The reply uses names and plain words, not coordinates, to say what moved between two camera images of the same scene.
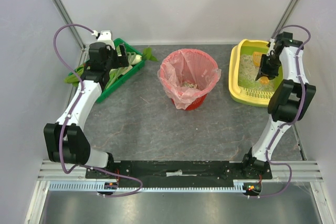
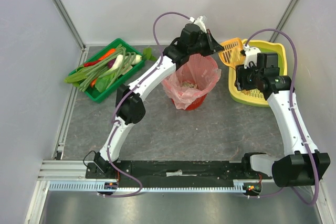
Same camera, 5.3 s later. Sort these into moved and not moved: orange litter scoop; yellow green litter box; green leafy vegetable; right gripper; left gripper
Moved: left gripper; orange litter scoop; right gripper
Not moved: yellow green litter box; green leafy vegetable
